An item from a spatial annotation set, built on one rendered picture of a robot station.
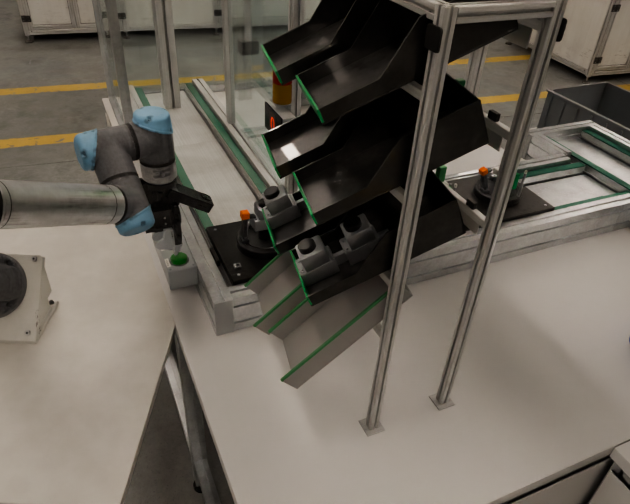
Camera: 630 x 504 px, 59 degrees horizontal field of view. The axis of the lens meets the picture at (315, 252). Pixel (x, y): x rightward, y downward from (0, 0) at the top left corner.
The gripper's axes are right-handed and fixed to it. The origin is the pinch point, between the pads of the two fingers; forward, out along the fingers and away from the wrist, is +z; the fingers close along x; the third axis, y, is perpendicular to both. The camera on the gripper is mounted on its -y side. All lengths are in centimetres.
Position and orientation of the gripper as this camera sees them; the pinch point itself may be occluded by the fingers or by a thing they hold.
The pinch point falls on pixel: (178, 249)
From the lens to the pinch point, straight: 139.6
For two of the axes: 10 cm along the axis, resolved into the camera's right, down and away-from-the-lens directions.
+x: 4.1, 5.6, -7.2
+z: -0.5, 8.0, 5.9
